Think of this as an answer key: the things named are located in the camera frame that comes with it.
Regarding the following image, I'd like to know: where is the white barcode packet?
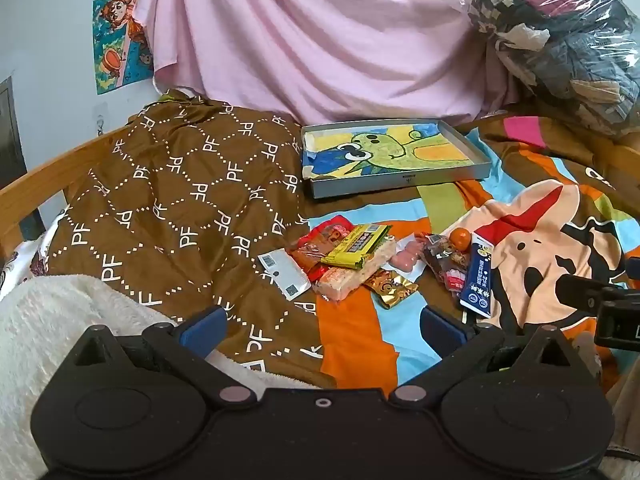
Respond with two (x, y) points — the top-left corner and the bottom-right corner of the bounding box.
(259, 249), (311, 302)

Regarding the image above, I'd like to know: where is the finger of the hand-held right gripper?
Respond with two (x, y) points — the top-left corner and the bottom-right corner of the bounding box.
(559, 274), (621, 313)

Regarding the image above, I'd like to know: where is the brown patterned quilt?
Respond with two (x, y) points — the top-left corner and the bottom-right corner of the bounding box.
(47, 89), (341, 388)

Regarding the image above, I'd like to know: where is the yellow green snack packet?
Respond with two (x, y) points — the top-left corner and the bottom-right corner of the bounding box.
(320, 223), (393, 271)

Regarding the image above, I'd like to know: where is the gold snack packet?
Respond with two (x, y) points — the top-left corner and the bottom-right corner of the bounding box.
(362, 269), (419, 310)

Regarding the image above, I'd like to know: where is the long blue packet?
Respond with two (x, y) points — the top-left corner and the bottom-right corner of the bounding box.
(459, 235), (496, 318)

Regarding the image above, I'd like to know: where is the pink bed sheet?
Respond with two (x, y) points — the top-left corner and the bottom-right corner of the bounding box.
(134, 0), (531, 126)

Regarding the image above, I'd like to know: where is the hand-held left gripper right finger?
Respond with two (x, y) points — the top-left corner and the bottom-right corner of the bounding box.
(389, 306), (571, 408)

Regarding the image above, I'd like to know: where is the white fleece blanket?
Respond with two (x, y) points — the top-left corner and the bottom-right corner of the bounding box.
(0, 272), (321, 480)

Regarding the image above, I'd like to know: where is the clear bag of clothes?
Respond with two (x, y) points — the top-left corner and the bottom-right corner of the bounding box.
(467, 0), (640, 136)

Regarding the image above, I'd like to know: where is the red snack packet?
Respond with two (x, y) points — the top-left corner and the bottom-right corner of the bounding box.
(290, 215), (362, 283)

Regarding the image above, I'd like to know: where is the wooden bed frame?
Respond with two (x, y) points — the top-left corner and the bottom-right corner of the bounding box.
(0, 130), (136, 261)

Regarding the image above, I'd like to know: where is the colourful cartoon blanket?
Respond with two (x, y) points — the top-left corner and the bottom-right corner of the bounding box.
(300, 115), (640, 391)

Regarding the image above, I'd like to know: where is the cartoon wall poster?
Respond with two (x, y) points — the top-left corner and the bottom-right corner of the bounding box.
(92, 0), (155, 96)

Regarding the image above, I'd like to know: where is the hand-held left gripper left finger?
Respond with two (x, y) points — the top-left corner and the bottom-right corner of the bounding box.
(75, 306), (255, 409)

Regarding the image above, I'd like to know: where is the floral cloth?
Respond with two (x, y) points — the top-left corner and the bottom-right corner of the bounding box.
(0, 205), (71, 301)

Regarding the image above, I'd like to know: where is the pink sausage packet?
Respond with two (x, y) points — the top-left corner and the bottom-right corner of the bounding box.
(390, 234), (431, 276)

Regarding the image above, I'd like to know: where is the clear packet of mixed snacks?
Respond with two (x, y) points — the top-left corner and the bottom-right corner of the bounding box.
(420, 232), (473, 292)

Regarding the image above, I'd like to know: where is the grey tray with frog drawing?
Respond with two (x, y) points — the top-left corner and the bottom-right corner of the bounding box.
(301, 119), (490, 200)

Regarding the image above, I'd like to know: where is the dark wall panel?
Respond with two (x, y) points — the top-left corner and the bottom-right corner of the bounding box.
(0, 77), (27, 177)

